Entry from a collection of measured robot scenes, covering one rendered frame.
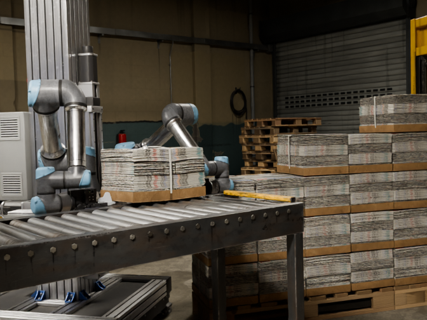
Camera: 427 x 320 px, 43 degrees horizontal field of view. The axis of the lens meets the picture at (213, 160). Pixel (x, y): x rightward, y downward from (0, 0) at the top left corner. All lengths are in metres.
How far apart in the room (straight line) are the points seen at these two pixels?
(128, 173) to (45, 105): 0.47
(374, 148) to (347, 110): 7.75
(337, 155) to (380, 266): 0.72
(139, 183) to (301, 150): 1.17
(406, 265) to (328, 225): 0.60
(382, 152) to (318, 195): 0.48
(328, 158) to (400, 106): 0.56
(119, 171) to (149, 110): 8.12
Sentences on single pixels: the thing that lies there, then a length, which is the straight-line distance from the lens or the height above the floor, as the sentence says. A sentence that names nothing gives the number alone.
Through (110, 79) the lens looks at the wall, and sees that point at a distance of 10.12.
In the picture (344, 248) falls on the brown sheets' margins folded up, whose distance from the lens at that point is 3.30.
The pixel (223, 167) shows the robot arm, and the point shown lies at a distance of 2.80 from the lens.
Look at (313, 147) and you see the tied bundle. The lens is 3.14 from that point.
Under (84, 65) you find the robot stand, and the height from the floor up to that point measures 1.47.
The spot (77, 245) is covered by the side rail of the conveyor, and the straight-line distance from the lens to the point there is 1.68.
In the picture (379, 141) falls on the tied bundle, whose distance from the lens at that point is 3.35.
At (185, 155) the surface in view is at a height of 1.00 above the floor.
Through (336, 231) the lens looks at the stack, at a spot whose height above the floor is 0.51.
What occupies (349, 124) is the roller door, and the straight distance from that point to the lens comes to 11.04.
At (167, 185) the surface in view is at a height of 0.87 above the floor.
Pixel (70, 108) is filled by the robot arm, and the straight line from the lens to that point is 2.41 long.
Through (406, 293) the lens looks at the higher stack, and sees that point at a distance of 3.60.
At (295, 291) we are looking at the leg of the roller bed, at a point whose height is 0.44.
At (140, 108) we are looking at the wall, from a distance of 10.39.
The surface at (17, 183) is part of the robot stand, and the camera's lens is 3.06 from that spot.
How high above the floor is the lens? 1.10
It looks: 3 degrees down
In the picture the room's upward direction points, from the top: 2 degrees counter-clockwise
